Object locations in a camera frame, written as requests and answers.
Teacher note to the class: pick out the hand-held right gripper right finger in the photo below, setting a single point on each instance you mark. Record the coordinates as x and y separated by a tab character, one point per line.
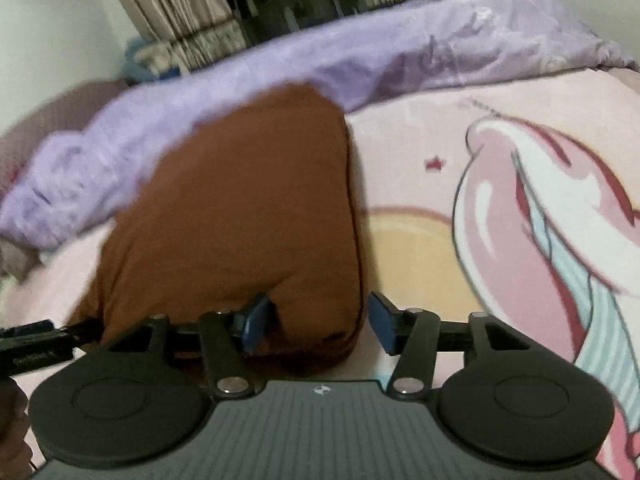
382	321

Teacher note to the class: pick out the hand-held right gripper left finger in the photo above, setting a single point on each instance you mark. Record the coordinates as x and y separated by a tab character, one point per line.
256	321

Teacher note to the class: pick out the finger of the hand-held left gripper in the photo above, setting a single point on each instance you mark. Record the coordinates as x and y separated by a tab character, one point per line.
80	332

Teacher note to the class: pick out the brown garment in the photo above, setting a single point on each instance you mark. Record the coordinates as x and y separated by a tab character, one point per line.
240	220

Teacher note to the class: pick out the pile of blue white clothes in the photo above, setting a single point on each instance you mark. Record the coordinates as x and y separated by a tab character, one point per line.
150	57

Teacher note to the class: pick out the person's left hand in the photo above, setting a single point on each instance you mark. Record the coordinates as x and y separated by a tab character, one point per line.
12	415

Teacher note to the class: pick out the pink printed bed sheet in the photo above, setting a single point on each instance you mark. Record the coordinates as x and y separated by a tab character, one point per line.
480	200

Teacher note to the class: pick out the brown padded headboard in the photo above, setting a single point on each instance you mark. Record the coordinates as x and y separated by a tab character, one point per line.
55	115

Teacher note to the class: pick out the purple duvet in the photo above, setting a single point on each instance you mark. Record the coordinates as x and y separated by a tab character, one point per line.
320	60

